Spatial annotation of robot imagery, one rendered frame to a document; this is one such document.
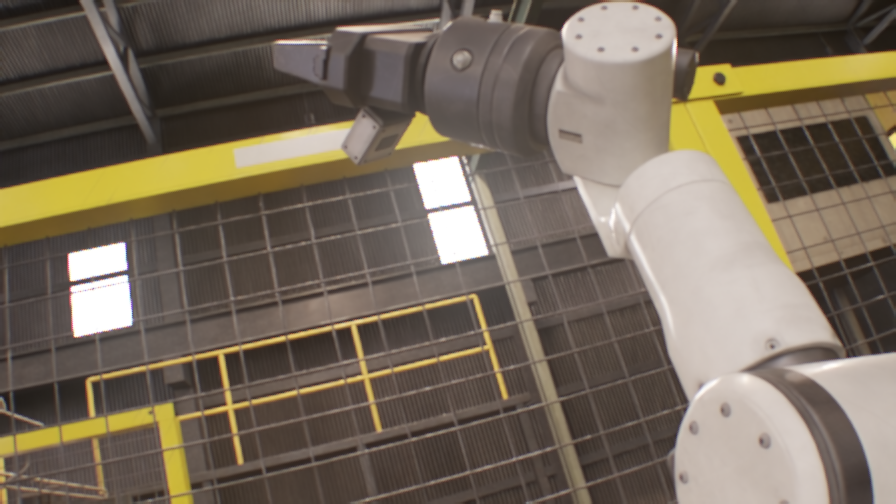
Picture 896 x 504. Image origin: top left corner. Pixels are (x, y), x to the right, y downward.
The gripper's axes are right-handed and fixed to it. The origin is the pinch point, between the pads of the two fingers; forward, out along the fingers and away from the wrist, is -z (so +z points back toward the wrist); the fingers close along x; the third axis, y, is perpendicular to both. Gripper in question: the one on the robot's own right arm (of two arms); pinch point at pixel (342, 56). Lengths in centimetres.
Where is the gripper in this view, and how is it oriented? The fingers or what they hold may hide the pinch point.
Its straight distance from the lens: 54.2
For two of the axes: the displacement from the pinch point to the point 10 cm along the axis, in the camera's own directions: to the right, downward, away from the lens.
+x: 5.3, -3.0, 7.9
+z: 8.4, 2.9, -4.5
